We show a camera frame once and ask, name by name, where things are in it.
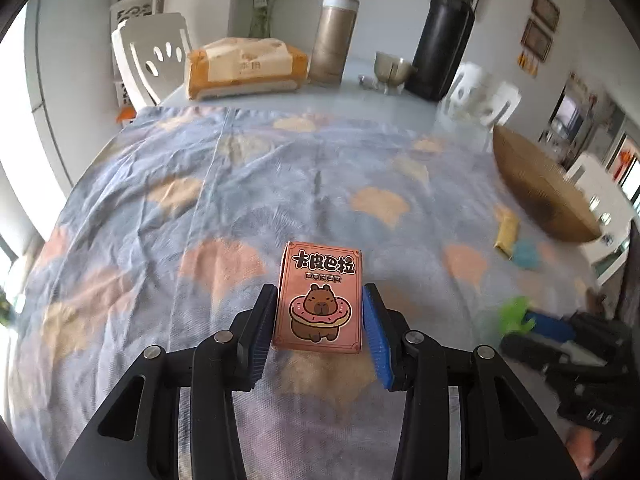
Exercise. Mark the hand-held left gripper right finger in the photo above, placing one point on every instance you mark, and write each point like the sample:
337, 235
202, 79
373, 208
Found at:
376, 340

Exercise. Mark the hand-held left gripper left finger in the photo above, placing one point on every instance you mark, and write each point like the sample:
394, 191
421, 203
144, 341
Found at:
260, 340

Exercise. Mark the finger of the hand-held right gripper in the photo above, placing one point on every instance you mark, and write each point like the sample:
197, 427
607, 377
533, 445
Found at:
550, 327
540, 352

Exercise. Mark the green toy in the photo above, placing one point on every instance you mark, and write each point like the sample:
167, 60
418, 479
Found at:
515, 315

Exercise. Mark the pink playing card box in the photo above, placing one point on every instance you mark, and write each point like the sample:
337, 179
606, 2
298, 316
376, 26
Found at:
320, 300

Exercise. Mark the brown woven basket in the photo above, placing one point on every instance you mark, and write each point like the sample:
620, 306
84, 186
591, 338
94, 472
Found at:
545, 185

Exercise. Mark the person's right hand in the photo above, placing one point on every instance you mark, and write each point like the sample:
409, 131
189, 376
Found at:
582, 452

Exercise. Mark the light blue block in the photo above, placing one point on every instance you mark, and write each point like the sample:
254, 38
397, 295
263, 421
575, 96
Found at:
527, 254

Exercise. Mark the yellow block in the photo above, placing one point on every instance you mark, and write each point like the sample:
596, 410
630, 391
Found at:
506, 232

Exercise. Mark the white chair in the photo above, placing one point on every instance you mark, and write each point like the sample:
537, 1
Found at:
482, 97
607, 240
150, 60

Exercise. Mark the blue patterned tablecloth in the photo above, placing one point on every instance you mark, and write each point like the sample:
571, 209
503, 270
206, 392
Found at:
200, 200

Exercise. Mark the window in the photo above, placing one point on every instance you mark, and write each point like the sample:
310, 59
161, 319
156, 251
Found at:
627, 170

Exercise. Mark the cluttered cabinet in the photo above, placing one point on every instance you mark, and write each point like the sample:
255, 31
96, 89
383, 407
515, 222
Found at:
570, 115

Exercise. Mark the metal bowl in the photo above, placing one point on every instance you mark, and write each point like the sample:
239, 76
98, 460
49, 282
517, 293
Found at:
394, 69

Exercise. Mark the orange tissue pack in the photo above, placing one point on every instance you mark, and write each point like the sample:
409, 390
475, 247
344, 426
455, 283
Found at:
245, 67

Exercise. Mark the small brown framed picture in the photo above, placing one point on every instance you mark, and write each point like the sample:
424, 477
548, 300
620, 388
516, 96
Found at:
536, 40
545, 9

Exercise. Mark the black thermos flask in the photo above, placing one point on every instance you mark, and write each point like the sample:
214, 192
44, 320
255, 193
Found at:
440, 45

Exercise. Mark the beige canister with white lid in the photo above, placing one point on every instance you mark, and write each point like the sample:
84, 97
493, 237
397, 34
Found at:
331, 40

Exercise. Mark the orange wall sticker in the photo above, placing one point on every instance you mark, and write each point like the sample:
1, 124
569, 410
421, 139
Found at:
529, 64

